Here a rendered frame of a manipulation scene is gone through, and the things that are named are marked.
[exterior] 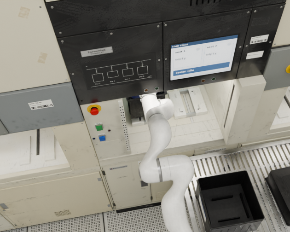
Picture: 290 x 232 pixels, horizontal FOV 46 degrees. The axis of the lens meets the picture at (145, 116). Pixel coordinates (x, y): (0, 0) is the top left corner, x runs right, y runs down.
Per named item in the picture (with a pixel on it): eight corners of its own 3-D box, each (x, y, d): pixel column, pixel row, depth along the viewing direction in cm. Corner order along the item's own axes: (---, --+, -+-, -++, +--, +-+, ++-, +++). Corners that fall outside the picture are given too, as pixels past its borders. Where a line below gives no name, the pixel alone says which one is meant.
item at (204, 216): (194, 191, 198) (196, 177, 184) (241, 183, 199) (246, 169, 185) (207, 239, 181) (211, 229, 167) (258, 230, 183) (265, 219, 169)
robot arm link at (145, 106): (158, 93, 178) (140, 96, 178) (163, 113, 171) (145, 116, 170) (158, 103, 185) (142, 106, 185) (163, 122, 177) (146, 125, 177)
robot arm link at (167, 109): (181, 109, 152) (170, 95, 181) (146, 115, 151) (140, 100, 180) (183, 128, 154) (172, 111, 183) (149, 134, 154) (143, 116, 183)
